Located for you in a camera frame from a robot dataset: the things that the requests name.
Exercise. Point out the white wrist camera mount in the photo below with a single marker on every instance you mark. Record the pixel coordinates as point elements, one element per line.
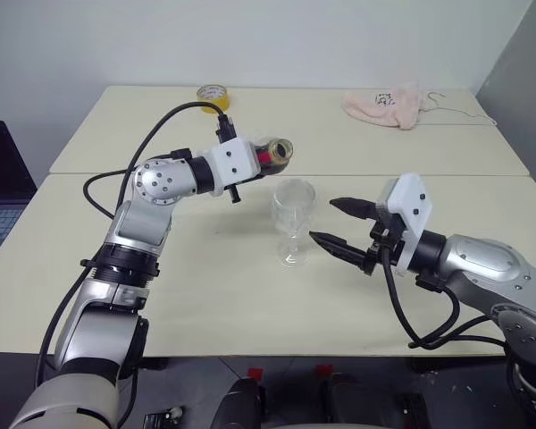
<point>232,161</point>
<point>411,201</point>

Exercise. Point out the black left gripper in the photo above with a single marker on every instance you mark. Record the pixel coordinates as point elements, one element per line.
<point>235,195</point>

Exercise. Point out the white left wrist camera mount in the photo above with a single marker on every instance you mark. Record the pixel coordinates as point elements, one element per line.
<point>232,161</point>

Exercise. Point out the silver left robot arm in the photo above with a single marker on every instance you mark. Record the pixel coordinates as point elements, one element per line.
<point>134,223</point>

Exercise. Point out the black open laptop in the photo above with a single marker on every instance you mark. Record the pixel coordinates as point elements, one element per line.
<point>4,179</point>

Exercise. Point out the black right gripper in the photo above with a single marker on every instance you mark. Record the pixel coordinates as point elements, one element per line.
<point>384,237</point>

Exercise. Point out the clear wine glass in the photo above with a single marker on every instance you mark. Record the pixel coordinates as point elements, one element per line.
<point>294,210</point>

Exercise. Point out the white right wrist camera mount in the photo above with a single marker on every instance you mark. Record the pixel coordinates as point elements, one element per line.
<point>411,201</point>

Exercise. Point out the yellow tape roll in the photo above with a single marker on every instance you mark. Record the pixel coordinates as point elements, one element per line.
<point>214,96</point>

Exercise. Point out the pink fluffy cloth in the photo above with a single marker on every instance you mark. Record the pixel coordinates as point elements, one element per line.
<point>384,107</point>

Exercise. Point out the dark rounded shape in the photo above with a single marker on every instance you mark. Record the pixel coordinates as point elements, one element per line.
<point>241,406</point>

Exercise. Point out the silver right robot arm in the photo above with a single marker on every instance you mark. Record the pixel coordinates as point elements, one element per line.
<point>478,259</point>

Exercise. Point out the clear plastic dark drink bottle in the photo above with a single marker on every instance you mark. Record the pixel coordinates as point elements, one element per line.
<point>279,149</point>

